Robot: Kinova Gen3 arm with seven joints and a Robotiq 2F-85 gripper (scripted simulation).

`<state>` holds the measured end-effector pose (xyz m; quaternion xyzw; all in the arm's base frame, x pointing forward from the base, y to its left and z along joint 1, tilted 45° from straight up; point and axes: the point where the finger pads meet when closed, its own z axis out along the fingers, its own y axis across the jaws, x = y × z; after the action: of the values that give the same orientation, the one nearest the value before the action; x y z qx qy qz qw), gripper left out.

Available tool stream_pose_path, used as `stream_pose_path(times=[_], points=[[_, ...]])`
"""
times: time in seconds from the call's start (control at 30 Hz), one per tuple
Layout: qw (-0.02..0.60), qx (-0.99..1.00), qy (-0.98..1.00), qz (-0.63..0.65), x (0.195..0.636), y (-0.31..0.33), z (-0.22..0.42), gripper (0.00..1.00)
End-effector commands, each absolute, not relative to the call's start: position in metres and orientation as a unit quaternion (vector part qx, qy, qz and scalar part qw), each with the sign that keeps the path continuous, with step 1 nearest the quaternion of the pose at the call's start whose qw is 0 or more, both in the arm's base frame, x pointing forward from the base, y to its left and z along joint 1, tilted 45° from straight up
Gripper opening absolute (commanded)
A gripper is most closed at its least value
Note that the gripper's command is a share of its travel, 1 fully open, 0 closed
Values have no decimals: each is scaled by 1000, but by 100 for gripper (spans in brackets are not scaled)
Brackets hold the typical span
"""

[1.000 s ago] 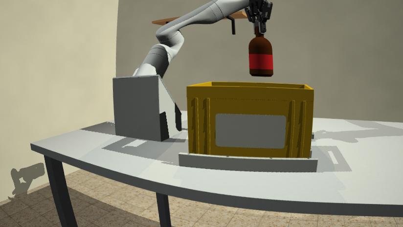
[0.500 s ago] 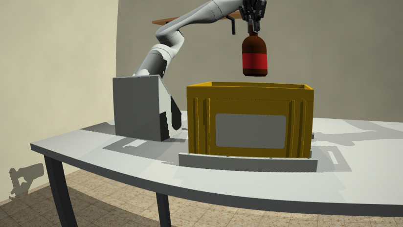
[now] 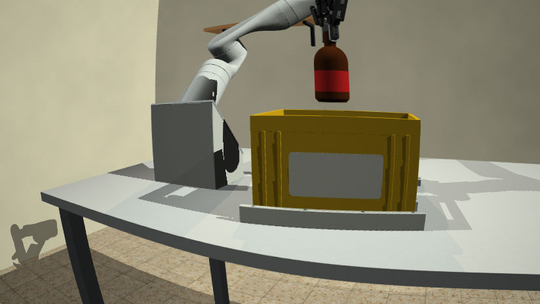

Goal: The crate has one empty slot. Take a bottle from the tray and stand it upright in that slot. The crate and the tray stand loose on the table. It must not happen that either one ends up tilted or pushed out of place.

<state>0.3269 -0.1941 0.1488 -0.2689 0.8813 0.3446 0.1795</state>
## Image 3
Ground brown bottle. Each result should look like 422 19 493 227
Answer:
314 31 349 103

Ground yellow crate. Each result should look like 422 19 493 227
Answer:
252 109 421 212

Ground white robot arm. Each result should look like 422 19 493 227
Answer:
178 0 316 105

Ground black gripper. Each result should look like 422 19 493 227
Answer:
310 0 348 43

